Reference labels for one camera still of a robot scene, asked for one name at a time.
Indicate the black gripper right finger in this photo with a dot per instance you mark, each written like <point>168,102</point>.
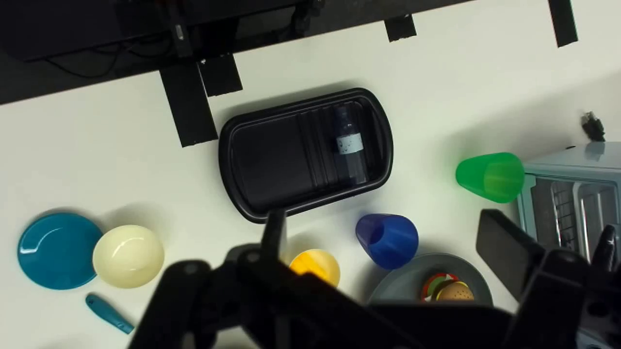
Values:
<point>512,252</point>

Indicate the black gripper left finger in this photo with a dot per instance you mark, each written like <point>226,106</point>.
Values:
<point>215,302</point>

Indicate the cream bowl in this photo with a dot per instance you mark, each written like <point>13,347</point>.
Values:
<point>129,254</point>

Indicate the green plastic cup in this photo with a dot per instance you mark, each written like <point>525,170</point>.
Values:
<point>492,176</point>

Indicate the orange plastic cup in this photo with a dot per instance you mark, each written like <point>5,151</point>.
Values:
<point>316,263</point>

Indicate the blue plastic cup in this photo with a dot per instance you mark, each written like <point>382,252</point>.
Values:
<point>389,242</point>

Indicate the teal blue bowl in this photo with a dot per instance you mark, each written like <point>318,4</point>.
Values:
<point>60,250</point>

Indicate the toy burger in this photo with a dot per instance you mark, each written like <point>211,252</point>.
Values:
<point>448,289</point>

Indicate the teal spoon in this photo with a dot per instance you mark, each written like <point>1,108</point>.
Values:
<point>108,312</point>

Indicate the grey plate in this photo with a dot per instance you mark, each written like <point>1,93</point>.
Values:
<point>399,287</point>

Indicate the black plug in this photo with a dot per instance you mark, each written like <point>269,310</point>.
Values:
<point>593,126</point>

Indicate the black plastic tray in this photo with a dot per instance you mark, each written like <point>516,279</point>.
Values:
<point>273,161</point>

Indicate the small dark bottle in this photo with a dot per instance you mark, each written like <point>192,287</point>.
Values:
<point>351,141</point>

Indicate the black stand foot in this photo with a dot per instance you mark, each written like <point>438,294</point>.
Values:
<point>401,27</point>
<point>564,21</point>
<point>190,102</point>
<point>223,73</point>

